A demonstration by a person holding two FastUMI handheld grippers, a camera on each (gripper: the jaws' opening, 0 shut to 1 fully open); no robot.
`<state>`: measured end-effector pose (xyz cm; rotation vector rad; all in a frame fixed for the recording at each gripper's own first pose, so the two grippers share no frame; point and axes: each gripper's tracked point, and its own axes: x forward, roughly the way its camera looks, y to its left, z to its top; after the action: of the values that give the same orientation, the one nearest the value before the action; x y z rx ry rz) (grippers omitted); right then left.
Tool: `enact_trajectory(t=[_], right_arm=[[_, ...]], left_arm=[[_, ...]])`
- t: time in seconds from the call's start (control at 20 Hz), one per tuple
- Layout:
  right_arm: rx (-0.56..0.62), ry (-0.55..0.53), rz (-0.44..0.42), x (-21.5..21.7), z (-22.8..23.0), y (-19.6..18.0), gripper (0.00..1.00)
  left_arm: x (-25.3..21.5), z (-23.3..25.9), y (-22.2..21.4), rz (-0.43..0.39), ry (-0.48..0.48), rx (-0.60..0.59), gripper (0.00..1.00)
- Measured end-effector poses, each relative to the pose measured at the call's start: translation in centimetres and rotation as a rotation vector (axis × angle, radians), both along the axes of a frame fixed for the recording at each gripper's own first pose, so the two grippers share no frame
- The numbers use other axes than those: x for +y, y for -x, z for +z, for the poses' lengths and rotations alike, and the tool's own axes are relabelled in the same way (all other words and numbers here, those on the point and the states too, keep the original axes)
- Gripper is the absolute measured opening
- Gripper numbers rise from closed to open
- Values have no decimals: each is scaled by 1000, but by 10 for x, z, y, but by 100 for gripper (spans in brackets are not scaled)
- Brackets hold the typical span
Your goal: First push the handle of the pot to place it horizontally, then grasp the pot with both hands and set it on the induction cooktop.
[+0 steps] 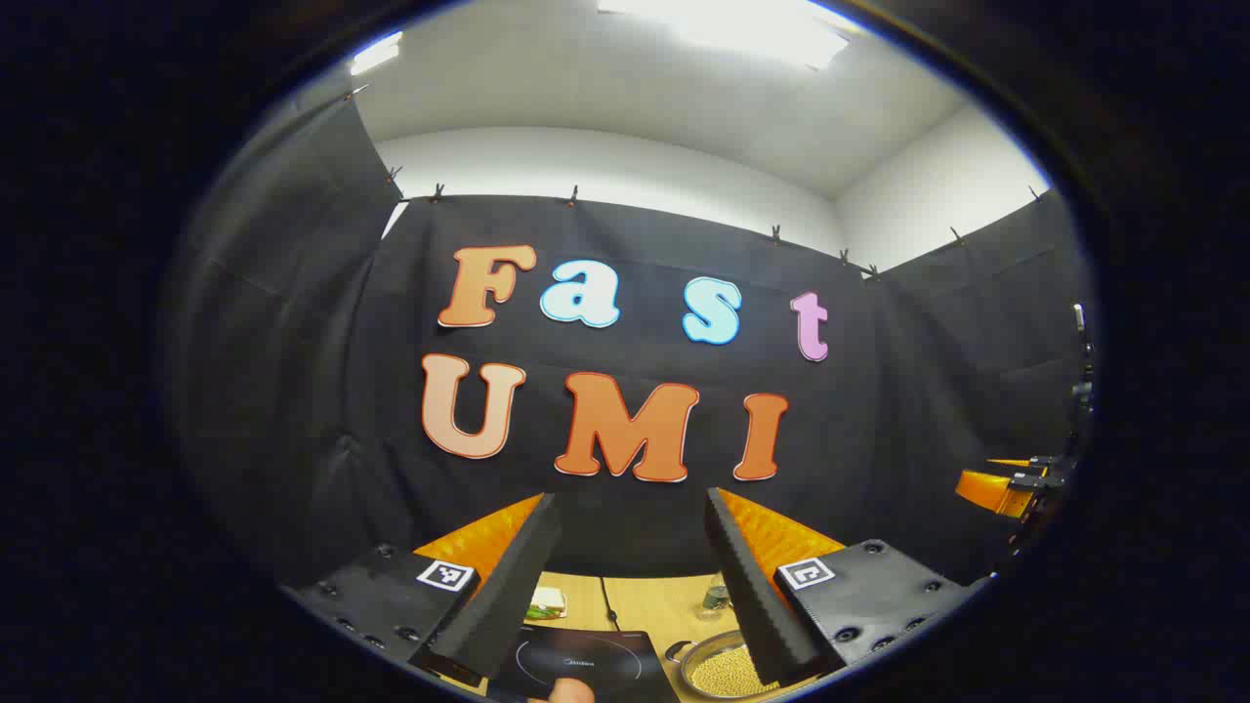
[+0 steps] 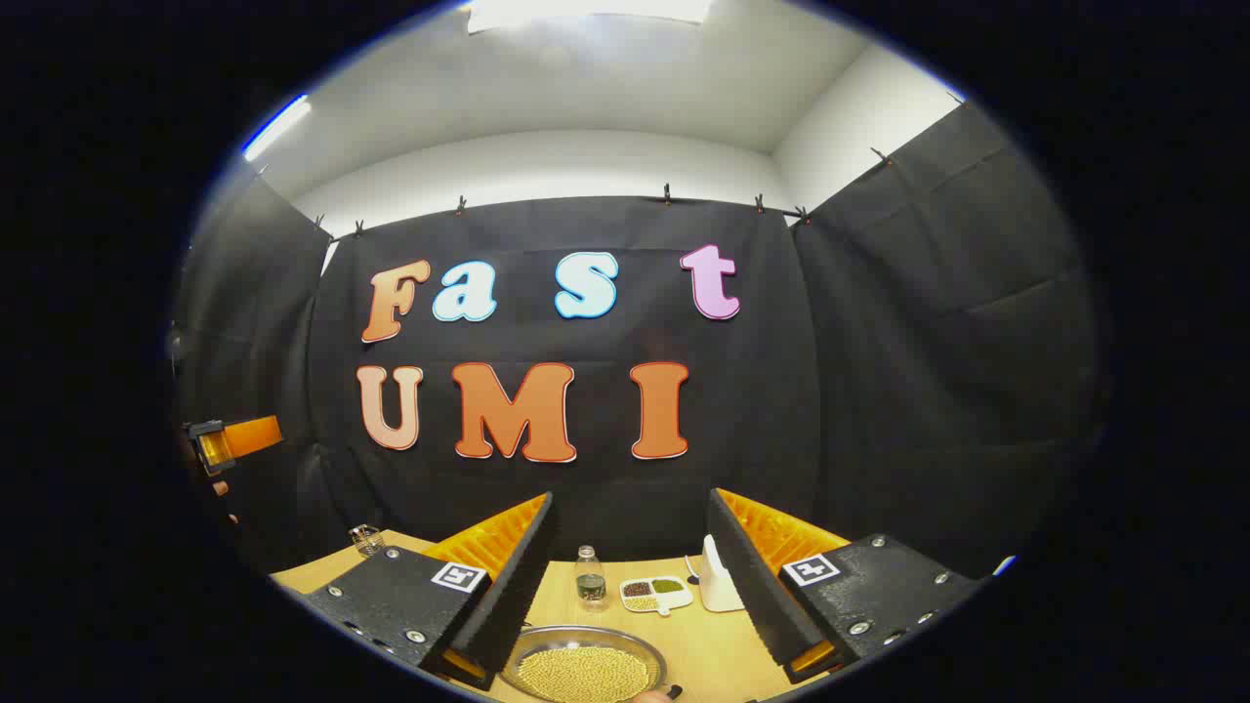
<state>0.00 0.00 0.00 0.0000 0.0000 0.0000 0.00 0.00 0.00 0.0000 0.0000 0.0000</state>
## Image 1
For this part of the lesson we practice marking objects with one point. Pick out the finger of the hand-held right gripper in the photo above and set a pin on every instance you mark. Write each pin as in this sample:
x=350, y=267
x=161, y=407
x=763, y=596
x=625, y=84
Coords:
x=1040, y=463
x=991, y=491

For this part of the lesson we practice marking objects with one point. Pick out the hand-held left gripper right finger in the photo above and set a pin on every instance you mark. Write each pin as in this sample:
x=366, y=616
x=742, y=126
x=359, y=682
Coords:
x=762, y=605

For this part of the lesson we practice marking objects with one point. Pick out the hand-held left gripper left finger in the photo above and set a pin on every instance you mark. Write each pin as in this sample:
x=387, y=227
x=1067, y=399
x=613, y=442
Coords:
x=508, y=596

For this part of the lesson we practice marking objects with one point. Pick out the pile of soybeans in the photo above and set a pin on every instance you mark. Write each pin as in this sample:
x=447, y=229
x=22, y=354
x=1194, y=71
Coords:
x=725, y=674

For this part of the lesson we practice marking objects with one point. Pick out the black induction cooktop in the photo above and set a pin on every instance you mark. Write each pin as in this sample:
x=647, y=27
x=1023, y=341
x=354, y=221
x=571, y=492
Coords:
x=586, y=664

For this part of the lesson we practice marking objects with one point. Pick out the sandwich with lettuce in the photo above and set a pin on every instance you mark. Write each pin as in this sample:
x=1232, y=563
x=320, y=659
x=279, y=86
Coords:
x=547, y=600

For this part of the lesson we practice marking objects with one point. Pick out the clear plastic water bottle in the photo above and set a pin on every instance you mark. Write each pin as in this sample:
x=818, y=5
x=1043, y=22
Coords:
x=717, y=597

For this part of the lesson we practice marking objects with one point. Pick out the black backdrop cloth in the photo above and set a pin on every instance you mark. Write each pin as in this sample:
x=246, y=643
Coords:
x=635, y=527

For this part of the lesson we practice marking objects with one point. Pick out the large ceiling light panel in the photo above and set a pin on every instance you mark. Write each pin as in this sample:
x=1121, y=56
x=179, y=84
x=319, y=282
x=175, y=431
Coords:
x=742, y=24

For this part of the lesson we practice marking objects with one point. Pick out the small ceiling light panel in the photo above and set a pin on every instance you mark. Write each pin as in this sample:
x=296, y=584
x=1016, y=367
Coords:
x=376, y=54

